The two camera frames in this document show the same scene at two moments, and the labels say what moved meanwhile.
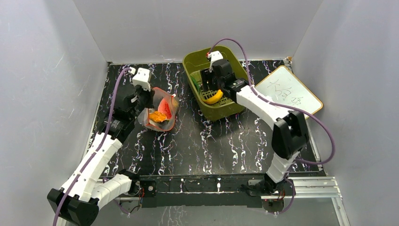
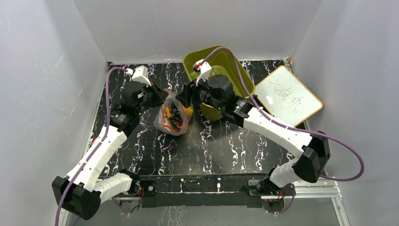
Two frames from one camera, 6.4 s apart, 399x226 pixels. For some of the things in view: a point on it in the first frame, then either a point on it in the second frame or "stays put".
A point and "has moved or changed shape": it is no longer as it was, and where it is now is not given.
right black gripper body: x=207 y=80 -> x=189 y=94
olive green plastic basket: x=196 y=60 stays put
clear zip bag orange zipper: x=161 y=117 has moved or changed shape
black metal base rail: x=199 y=190 stays put
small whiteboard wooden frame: x=282 y=86 stays put
